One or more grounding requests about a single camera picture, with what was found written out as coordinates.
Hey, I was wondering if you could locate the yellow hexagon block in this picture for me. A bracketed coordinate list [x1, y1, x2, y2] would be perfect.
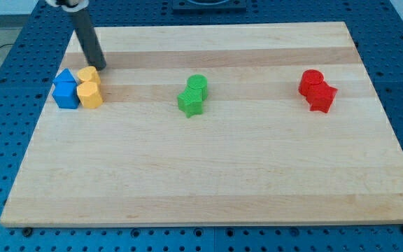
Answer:
[76, 81, 103, 109]

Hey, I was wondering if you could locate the green star block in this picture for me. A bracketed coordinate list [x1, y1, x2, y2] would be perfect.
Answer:
[177, 88, 203, 118]

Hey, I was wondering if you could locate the green cylinder block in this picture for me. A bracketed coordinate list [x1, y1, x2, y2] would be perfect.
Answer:
[187, 74, 208, 101]

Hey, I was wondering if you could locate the light wooden board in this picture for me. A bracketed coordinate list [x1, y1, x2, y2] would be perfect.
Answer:
[0, 22, 403, 228]

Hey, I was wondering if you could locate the red cylinder block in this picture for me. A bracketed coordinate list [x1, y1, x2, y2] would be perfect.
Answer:
[298, 69, 324, 96]

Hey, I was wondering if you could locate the red star block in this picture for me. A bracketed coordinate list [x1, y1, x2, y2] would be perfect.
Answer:
[306, 81, 338, 113]

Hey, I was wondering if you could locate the yellow heart block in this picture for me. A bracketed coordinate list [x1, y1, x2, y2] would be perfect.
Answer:
[77, 66, 101, 85]

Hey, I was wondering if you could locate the blue cube block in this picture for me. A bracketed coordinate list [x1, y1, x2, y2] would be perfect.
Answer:
[52, 82, 80, 109]

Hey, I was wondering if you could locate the blue triangle block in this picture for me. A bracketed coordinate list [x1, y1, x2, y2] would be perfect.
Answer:
[52, 69, 77, 85]

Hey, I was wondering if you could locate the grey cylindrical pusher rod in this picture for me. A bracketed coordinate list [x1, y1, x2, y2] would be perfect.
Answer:
[69, 8, 106, 70]

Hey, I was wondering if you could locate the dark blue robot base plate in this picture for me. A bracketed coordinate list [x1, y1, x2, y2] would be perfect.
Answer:
[171, 0, 247, 12]

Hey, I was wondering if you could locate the white rod mount collar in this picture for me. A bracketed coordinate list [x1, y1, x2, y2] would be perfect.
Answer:
[45, 0, 89, 13]

